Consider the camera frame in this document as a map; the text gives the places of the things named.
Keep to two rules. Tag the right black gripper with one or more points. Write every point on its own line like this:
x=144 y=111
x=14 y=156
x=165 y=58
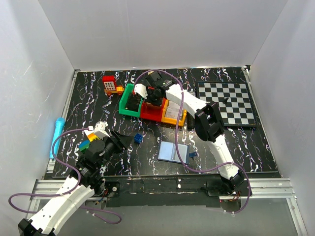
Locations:
x=149 y=91

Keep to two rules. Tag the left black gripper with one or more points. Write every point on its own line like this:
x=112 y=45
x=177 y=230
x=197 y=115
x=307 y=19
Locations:
x=124 y=140

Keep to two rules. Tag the blue leather card holder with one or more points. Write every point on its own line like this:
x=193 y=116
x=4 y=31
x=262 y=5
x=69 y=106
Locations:
x=168 y=153

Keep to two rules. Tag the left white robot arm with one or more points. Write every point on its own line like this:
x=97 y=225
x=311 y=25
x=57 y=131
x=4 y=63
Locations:
x=85 y=181

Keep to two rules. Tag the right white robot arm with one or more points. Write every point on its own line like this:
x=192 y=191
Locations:
x=208 y=123

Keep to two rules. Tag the black cards stack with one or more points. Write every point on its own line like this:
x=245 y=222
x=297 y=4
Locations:
x=133 y=102

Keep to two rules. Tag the white cards stack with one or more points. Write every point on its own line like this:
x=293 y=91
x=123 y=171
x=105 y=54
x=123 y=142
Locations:
x=172 y=110

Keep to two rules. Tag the small blue toy brick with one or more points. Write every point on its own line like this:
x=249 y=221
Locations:
x=138 y=138

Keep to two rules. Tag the red plastic bin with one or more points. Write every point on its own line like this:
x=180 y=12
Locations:
x=152 y=112

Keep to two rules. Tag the green plastic bin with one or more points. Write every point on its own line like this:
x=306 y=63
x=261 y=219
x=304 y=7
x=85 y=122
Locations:
x=129 y=89

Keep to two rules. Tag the orange plastic bin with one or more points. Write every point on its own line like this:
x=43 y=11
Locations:
x=183 y=116

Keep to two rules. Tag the yellow green toy house block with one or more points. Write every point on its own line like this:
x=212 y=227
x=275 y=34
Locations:
x=91 y=136

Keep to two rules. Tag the red toy window block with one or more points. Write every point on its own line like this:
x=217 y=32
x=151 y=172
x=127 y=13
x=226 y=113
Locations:
x=109 y=82

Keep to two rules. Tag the black glitter microphone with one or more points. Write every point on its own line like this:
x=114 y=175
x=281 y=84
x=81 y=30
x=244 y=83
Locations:
x=190 y=115

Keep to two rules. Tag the blue toy microphone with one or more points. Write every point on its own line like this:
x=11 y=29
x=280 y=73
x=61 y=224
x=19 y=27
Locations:
x=59 y=125

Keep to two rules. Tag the black white chessboard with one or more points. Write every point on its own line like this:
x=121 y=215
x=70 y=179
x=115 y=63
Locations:
x=239 y=111

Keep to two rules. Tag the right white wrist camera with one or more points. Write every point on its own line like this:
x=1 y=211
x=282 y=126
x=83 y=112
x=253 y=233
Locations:
x=141 y=90

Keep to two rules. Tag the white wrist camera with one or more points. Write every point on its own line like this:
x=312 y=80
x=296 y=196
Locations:
x=141 y=90
x=98 y=130

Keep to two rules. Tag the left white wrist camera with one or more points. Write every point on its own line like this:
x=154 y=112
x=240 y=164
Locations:
x=98 y=130

